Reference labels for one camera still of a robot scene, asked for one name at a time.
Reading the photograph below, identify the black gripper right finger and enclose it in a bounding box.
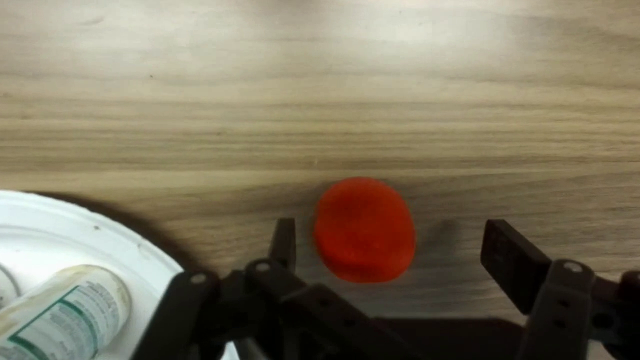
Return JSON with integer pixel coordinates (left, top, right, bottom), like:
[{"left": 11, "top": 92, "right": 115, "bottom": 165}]
[{"left": 480, "top": 219, "right": 551, "bottom": 313}]

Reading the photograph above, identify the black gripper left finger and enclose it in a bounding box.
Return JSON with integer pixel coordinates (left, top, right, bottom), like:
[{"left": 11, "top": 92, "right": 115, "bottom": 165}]
[{"left": 269, "top": 218, "right": 296, "bottom": 269}]

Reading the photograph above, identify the cream bottle white cap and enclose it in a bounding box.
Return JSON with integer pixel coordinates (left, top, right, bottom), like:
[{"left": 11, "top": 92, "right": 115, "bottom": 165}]
[{"left": 0, "top": 266, "right": 129, "bottom": 360}]

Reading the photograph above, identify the white pill bottle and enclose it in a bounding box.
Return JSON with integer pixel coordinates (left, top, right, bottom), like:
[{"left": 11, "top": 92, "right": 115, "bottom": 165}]
[{"left": 0, "top": 266, "right": 19, "bottom": 308}]

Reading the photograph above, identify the white paper plate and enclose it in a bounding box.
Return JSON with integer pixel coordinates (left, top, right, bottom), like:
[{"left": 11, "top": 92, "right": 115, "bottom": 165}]
[{"left": 0, "top": 189, "right": 182, "bottom": 360}]

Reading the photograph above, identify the red ball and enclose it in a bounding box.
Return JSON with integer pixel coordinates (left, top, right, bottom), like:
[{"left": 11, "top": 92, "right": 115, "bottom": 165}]
[{"left": 314, "top": 178, "right": 416, "bottom": 284}]

